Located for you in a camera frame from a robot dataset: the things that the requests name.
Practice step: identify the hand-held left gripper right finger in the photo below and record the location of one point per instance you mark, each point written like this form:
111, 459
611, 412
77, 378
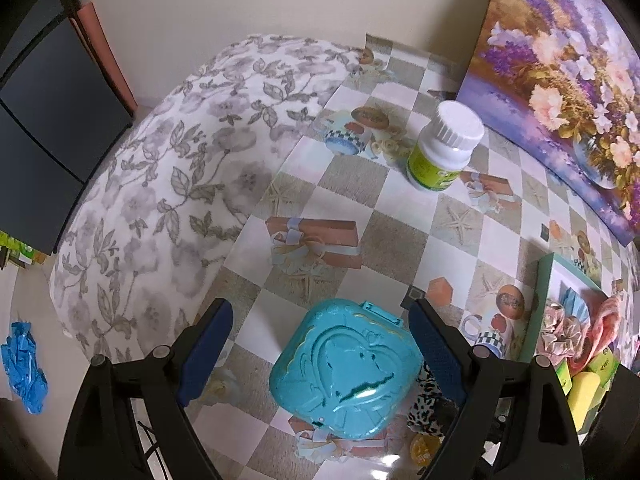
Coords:
440, 355

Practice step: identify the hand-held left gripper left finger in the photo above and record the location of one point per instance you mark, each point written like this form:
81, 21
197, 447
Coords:
205, 350

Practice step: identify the teal plastic case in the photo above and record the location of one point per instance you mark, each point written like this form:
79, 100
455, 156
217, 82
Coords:
345, 365

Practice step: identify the pink scrunchie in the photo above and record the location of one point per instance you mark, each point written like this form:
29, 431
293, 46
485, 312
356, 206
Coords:
557, 332

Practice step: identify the green tissue pack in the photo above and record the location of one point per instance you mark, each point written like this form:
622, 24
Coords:
564, 379
606, 366

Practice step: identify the white box with teal rim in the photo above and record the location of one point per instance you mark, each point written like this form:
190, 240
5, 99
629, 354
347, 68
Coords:
545, 280

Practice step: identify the blue face mask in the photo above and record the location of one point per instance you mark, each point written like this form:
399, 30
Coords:
575, 302

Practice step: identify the yellow sponge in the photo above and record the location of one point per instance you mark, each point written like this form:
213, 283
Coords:
585, 397

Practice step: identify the pink white striped cloth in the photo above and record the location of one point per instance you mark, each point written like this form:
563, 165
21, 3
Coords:
607, 320

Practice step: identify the leopard print scrunchie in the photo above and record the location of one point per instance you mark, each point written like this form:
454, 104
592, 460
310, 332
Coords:
425, 410

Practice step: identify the yellow round packet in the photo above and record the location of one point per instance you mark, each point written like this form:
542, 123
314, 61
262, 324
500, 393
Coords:
425, 447

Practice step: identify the blue gloves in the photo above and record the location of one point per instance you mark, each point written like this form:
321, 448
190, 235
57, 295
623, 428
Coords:
22, 365

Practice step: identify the grey floral blanket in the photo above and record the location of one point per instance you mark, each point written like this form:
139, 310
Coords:
175, 160

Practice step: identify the white pill bottle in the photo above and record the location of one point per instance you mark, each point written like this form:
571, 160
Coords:
440, 155

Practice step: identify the green printed bag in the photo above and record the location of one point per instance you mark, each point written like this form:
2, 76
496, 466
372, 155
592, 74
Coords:
17, 250

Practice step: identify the dark cabinet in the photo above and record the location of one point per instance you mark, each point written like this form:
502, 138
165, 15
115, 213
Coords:
50, 125

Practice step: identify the floral painting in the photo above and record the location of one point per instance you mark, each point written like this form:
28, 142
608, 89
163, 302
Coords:
565, 85

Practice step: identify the orange board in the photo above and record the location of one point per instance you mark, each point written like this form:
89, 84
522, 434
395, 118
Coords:
105, 60

